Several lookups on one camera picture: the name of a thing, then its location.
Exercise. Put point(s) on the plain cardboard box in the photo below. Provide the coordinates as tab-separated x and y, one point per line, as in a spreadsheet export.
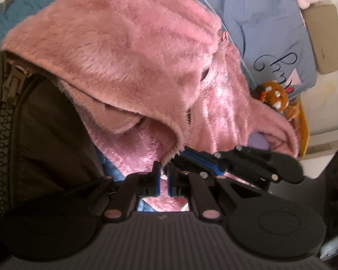
324	39

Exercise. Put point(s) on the person's brown zip jacket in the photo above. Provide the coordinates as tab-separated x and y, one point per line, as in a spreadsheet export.
45	132

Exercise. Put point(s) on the pink fluffy jacket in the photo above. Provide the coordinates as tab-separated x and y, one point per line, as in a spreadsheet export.
129	56

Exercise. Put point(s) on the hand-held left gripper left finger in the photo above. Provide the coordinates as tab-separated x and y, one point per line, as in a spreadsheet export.
157	184

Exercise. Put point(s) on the red panda plush toy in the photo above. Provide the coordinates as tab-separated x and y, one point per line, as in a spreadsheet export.
273	95

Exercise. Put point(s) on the purple garment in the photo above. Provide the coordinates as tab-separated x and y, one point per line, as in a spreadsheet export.
259	142

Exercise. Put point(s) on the grey printed sofa cover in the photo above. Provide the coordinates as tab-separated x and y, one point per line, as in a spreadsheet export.
264	28

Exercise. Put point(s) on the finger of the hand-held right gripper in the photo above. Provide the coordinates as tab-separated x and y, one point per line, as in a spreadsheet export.
248	156
197	164

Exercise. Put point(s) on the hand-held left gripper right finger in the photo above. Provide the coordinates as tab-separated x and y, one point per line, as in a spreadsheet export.
171	184

